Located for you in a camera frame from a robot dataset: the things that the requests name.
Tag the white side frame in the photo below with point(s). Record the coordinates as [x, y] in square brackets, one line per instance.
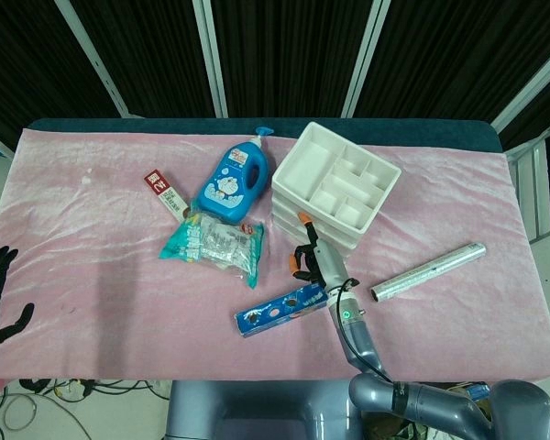
[529, 183]

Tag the blue cartoon pump bottle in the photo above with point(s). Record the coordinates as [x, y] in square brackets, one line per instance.
[229, 183]

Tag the white divided storage tray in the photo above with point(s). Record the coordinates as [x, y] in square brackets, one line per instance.
[334, 183]

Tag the red white snack box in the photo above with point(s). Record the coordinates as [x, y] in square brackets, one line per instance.
[165, 192]

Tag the white frame post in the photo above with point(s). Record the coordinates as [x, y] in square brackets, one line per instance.
[527, 91]
[213, 59]
[362, 59]
[96, 64]

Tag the blue cookie box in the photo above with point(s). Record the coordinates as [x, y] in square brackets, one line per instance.
[279, 311]

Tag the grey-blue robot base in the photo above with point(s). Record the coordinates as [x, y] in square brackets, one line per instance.
[256, 412]

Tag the silver foil roll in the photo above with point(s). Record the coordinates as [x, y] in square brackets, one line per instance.
[431, 270]

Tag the small blue packet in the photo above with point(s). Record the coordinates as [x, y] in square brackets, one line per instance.
[479, 392]

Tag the right black grey robot hand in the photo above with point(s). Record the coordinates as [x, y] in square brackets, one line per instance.
[325, 263]

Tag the black pleated curtain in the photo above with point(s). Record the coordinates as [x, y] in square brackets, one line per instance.
[289, 55]
[23, 64]
[449, 55]
[151, 55]

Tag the teal clear snack bag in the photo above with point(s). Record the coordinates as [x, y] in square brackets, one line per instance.
[220, 247]

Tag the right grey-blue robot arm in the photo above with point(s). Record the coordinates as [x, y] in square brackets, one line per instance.
[363, 341]

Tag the pink velvet cloth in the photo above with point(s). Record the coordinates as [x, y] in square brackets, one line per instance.
[96, 256]

